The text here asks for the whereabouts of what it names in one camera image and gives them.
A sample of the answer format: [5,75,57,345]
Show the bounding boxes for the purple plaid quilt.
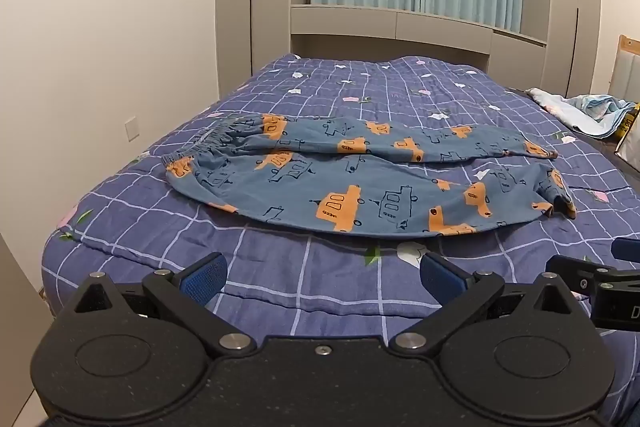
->
[42,53,640,360]

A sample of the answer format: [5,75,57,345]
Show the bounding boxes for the yellow and black bag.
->
[614,103,640,164]

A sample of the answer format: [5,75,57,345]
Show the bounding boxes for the light blue cloth pile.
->
[525,87,639,138]

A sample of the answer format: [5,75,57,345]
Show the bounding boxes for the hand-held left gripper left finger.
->
[70,251,256,361]

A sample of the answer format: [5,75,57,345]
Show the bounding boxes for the beige bedside cabinet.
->
[0,232,52,358]

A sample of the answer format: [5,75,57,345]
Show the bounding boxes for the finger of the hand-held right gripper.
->
[611,237,640,264]
[545,254,617,295]

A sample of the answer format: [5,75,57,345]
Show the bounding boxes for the wooden frame headboard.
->
[606,34,640,104]

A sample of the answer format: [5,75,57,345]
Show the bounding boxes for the blue pants with orange print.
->
[161,113,578,239]

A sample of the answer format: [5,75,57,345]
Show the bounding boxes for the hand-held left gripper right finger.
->
[389,251,582,361]

